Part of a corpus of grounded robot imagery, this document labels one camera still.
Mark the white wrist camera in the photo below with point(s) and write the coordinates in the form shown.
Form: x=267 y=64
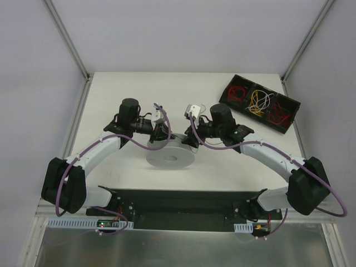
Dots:
x=158 y=114
x=193 y=111

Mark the right white cable duct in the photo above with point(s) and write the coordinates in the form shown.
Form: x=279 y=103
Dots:
x=244 y=228

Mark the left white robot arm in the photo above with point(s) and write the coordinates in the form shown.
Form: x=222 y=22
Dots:
x=65 y=180

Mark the white cable duct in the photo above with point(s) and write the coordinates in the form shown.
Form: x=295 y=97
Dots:
x=244 y=228
x=104 y=224

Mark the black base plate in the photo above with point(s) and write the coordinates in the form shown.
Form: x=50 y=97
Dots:
x=216 y=211

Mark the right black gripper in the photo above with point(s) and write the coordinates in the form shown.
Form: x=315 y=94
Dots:
x=193 y=133

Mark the grey plastic spool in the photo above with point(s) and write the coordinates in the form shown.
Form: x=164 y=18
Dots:
x=174 y=156

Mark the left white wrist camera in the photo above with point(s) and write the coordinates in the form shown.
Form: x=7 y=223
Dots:
x=158 y=114

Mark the aluminium frame rail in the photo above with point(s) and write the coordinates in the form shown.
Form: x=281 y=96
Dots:
x=45 y=209

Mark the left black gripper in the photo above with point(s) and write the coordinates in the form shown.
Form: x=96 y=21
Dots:
x=160 y=133

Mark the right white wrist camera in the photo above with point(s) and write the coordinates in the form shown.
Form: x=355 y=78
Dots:
x=193 y=111

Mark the black three-compartment bin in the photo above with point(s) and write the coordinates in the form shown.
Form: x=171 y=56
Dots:
x=260 y=103

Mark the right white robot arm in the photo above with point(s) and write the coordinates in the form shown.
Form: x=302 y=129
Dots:
x=307 y=183

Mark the left white cable duct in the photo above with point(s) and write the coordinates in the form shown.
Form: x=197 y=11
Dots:
x=104 y=224

